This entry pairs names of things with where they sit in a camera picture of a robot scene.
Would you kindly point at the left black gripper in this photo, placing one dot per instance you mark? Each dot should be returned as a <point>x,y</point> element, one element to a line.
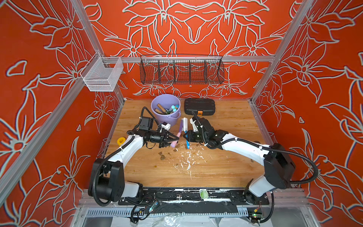
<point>164,137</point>

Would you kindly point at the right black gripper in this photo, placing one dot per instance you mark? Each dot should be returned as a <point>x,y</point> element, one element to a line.
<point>191,136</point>

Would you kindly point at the purple trowel pink handle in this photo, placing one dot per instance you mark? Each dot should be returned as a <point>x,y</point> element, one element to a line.
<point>177,134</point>

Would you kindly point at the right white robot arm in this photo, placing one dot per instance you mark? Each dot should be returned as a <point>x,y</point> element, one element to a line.
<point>278,165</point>

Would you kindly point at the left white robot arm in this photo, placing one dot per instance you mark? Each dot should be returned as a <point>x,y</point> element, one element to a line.
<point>107,181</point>

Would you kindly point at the purple plastic bucket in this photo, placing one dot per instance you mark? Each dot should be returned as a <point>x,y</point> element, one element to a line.
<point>166,108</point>

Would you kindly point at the black plastic tool case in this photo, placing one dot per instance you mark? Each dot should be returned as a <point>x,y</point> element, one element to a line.
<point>199,106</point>

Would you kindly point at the yellow tape roll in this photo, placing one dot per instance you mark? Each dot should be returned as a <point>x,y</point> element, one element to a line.
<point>121,141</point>

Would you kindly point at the green round sticker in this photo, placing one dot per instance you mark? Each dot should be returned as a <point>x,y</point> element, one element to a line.
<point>203,194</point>

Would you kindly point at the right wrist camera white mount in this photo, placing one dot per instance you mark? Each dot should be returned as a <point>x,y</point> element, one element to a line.
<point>193,123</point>

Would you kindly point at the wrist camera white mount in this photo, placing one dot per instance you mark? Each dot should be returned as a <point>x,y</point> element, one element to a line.
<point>193,123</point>
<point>165,126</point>

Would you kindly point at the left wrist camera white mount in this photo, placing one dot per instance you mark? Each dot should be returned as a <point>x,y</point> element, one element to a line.
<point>165,126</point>

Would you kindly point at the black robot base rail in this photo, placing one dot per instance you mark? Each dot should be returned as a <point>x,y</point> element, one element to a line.
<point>188,200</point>

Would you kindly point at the black wire wall basket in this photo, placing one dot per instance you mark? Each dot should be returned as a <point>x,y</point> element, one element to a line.
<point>181,69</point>

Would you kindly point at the white wire mesh basket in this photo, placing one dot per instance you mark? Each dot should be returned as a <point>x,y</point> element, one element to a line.
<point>101,74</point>

